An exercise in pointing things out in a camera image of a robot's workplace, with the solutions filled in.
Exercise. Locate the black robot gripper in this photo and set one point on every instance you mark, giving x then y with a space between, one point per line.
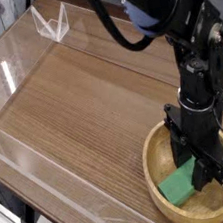
194 134

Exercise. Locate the green rectangular block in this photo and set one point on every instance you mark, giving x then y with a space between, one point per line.
178 186

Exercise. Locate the brown wooden bowl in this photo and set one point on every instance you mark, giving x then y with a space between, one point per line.
158 164

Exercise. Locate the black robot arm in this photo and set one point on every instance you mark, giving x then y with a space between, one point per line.
195 30

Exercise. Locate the clear acrylic tray walls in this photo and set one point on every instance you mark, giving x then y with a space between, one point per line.
74 117

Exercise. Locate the clear acrylic corner bracket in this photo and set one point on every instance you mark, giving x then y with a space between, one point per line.
54 30

